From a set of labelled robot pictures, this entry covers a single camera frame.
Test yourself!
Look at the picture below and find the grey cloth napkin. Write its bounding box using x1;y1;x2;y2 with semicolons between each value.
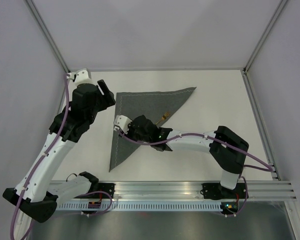
109;87;196;171

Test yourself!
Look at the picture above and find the gold fork black handle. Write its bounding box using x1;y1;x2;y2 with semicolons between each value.
155;111;170;125

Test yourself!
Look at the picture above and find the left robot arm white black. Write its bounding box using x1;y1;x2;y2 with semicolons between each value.
2;80;116;223

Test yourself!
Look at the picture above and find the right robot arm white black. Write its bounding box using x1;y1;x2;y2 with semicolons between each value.
113;115;249;200

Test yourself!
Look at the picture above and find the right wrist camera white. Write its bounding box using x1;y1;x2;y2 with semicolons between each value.
113;115;132;135

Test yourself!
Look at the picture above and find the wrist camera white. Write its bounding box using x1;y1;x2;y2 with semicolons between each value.
65;68;93;87
113;115;132;135

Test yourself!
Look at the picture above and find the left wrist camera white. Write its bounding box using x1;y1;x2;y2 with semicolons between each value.
65;68;93;87

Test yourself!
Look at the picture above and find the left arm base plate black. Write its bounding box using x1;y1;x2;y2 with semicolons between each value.
94;182;116;199

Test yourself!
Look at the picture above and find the white slotted cable duct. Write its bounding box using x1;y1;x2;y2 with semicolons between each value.
57;200;222;212

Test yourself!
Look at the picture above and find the left aluminium frame post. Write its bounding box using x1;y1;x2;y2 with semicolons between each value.
23;0;70;73

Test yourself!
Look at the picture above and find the aluminium frame post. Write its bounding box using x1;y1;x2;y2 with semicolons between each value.
243;0;291;71
23;0;70;73

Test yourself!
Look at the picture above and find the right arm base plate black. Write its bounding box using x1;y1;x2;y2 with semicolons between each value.
200;182;248;201

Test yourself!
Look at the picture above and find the right aluminium frame post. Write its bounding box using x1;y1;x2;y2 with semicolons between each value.
243;0;291;71

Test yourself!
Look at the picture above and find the aluminium rail front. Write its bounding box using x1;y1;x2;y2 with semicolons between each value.
49;180;297;201

